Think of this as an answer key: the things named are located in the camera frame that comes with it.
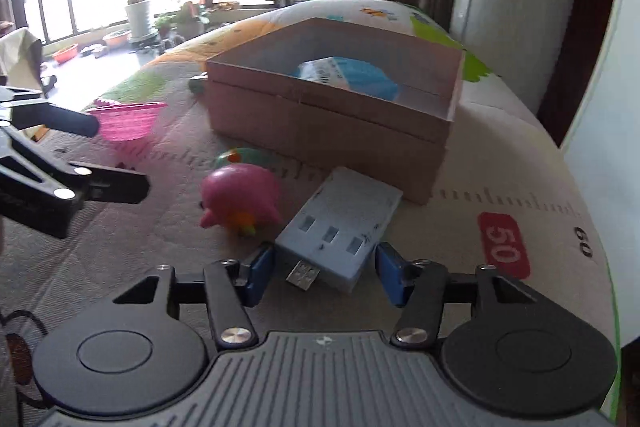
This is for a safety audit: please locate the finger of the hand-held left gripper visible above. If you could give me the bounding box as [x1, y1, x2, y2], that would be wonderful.
[0, 87, 101, 138]
[0, 125, 151, 240]

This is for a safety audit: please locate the pink flower pot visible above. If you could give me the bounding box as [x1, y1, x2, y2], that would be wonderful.
[102, 31, 132, 50]

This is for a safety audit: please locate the pink flowering plant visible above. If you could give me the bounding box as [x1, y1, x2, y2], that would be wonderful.
[172, 0, 211, 40]

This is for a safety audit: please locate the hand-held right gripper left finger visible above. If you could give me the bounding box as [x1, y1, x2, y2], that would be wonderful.
[112, 243, 276, 350]

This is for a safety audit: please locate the pink toy bird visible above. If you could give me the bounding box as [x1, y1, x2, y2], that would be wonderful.
[199, 163, 283, 238]

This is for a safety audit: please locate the orange flower pot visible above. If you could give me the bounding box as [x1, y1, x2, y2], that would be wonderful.
[52, 44, 80, 65]

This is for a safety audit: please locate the white usb hub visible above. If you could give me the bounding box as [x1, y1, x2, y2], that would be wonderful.
[274, 166, 404, 295]

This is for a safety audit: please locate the white plant pot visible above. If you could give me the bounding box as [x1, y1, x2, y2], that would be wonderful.
[124, 0, 152, 42]

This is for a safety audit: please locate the beige sofa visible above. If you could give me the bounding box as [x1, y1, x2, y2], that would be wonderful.
[0, 26, 45, 80]

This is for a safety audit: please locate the blue and white packet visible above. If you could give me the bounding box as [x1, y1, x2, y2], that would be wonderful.
[291, 55, 401, 102]

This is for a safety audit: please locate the pink plastic basket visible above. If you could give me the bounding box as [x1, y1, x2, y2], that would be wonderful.
[85, 102, 168, 160]

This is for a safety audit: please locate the teal toy ball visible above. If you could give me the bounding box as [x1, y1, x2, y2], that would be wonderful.
[214, 147, 276, 172]

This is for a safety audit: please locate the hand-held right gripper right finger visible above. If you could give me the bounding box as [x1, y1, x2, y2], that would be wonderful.
[374, 241, 538, 350]

